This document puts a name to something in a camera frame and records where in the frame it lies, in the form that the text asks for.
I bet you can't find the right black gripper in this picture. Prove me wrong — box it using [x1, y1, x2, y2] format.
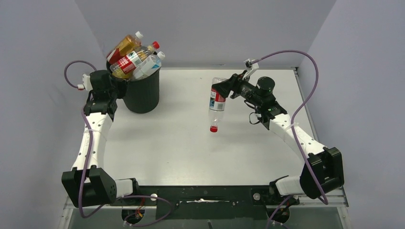
[213, 70, 262, 107]

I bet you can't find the clear bottle red blue label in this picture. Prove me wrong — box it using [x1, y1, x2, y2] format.
[209, 77, 226, 133]

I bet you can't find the black plastic waste bin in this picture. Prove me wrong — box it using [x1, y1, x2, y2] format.
[106, 63, 160, 114]

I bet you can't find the clear bottle blue white label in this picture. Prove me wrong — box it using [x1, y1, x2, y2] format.
[130, 52, 166, 81]

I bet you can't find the gold red tea bottle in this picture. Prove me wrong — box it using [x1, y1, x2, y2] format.
[106, 31, 143, 64]

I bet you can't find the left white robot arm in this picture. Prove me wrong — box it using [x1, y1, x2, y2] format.
[62, 70, 139, 208]

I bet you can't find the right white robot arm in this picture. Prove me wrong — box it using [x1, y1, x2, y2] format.
[210, 74, 344, 204]

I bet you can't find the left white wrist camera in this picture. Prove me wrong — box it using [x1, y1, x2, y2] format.
[77, 73, 93, 92]

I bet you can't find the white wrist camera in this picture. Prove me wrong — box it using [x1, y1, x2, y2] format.
[242, 59, 259, 81]
[77, 73, 93, 92]

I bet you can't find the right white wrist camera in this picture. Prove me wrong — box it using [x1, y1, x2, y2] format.
[242, 59, 259, 81]

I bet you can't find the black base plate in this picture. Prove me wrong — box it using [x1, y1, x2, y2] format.
[109, 185, 299, 221]

